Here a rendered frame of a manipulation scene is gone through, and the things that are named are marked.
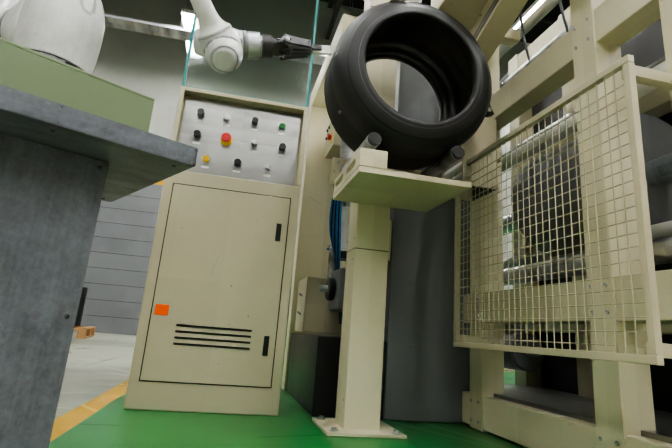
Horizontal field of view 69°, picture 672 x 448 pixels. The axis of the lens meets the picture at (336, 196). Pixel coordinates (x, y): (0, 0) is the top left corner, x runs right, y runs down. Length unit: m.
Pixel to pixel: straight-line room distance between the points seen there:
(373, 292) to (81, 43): 1.20
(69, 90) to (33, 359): 0.48
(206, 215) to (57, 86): 1.10
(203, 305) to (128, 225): 8.77
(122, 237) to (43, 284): 9.65
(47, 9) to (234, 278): 1.17
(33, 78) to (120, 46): 11.20
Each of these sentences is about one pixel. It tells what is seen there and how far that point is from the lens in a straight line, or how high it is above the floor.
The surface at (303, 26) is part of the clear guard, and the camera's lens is 2.44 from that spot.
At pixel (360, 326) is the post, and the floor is 0.34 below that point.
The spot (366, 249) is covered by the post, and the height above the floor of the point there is 0.62.
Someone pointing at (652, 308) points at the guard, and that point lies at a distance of 1.21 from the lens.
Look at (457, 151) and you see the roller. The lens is 1.62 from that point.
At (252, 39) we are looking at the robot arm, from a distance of 1.66.
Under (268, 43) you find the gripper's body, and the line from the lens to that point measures 1.67.
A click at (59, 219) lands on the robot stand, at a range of 1.05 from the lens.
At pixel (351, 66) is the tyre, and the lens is 1.60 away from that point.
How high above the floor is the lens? 0.31
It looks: 16 degrees up
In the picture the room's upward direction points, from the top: 5 degrees clockwise
